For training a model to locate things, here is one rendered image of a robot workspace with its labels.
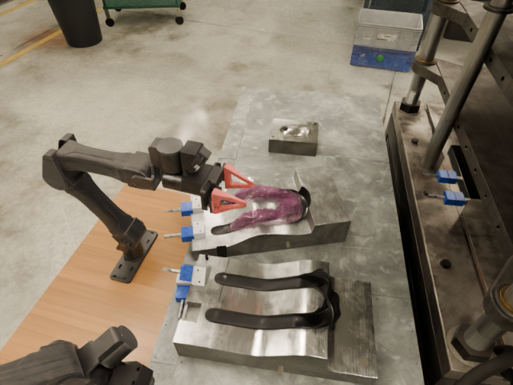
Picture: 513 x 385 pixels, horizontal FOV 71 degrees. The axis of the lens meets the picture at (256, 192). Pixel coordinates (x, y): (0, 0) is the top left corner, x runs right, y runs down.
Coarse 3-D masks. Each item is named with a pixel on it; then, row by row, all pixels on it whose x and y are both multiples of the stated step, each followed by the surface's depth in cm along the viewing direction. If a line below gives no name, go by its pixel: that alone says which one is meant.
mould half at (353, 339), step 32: (192, 288) 99; (224, 288) 99; (352, 288) 102; (352, 320) 96; (192, 352) 92; (224, 352) 89; (256, 352) 87; (288, 352) 84; (320, 352) 83; (352, 352) 90
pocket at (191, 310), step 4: (188, 304) 97; (192, 304) 97; (196, 304) 97; (200, 304) 96; (188, 308) 98; (192, 308) 98; (196, 308) 98; (200, 308) 98; (184, 312) 96; (188, 312) 97; (192, 312) 97; (196, 312) 97; (184, 316) 95; (188, 316) 96; (192, 316) 96; (196, 316) 96; (184, 320) 95; (188, 320) 95; (192, 320) 95; (196, 320) 95
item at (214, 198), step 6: (210, 192) 83; (216, 192) 77; (222, 192) 78; (210, 198) 79; (216, 198) 78; (222, 198) 78; (228, 198) 78; (234, 198) 79; (210, 204) 79; (216, 204) 80; (234, 204) 81; (240, 204) 79; (246, 204) 79; (210, 210) 81; (216, 210) 81; (222, 210) 81; (228, 210) 81
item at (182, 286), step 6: (180, 282) 104; (186, 282) 104; (180, 288) 104; (186, 288) 104; (180, 294) 103; (186, 294) 103; (180, 300) 103; (180, 306) 101; (180, 312) 100; (180, 318) 99
